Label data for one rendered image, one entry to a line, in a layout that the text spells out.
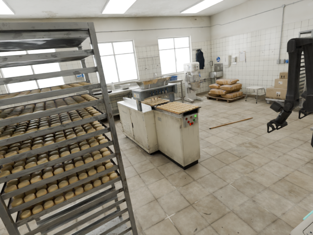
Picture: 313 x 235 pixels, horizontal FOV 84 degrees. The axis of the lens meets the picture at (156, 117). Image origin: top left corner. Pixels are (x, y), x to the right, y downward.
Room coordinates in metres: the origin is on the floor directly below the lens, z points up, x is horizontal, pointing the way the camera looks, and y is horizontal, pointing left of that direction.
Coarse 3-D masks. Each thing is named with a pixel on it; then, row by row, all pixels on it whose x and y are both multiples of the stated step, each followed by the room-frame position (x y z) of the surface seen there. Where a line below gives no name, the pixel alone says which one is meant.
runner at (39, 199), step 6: (114, 168) 1.00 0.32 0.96; (96, 174) 0.94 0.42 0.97; (102, 174) 0.96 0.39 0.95; (84, 180) 0.90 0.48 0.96; (66, 186) 0.85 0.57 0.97; (72, 186) 0.87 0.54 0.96; (54, 192) 0.82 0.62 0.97; (60, 192) 0.84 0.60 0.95; (36, 198) 0.78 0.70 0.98; (42, 198) 0.79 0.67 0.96; (24, 204) 0.76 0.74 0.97; (30, 204) 0.77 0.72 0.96; (12, 210) 0.73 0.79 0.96; (18, 210) 0.74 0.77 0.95
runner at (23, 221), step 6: (114, 180) 0.99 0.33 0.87; (102, 186) 0.95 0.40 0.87; (84, 192) 0.89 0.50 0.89; (90, 192) 0.91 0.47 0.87; (72, 198) 0.86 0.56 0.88; (78, 198) 0.87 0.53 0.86; (60, 204) 0.83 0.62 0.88; (66, 204) 0.84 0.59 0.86; (48, 210) 0.80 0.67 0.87; (30, 216) 0.76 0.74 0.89; (36, 216) 0.77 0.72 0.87; (18, 222) 0.73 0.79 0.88; (24, 222) 0.74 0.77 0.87
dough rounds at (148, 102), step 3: (153, 99) 3.25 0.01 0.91; (156, 99) 3.16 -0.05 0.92; (159, 99) 3.18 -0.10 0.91; (162, 99) 3.10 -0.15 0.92; (165, 99) 3.06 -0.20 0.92; (141, 102) 3.14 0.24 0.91; (144, 102) 3.06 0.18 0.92; (147, 102) 3.07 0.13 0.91; (150, 102) 2.99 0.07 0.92; (153, 102) 3.00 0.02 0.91; (156, 102) 2.93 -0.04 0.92; (159, 102) 2.93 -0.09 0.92; (162, 102) 2.88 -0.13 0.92; (150, 105) 2.83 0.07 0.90
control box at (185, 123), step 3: (192, 114) 2.27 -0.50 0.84; (195, 114) 2.28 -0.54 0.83; (186, 117) 2.20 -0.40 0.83; (189, 117) 2.22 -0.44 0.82; (192, 117) 2.25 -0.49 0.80; (195, 117) 2.27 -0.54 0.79; (183, 120) 2.20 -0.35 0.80; (186, 120) 2.20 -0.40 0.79; (189, 120) 2.22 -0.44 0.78; (192, 120) 2.25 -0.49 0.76; (195, 120) 2.27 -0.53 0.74; (183, 123) 2.20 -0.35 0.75; (186, 123) 2.20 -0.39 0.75; (189, 123) 2.22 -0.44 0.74; (195, 123) 2.27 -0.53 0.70; (186, 126) 2.19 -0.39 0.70
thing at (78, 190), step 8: (104, 176) 1.05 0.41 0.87; (112, 176) 1.03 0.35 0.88; (88, 184) 0.97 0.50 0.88; (96, 184) 0.96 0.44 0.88; (64, 192) 0.94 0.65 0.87; (72, 192) 0.91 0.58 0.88; (80, 192) 0.91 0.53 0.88; (48, 200) 0.88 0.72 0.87; (56, 200) 0.86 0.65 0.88; (64, 200) 0.87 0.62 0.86; (24, 208) 0.83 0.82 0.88; (32, 208) 0.84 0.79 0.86; (40, 208) 0.81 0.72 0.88; (24, 216) 0.77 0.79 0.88
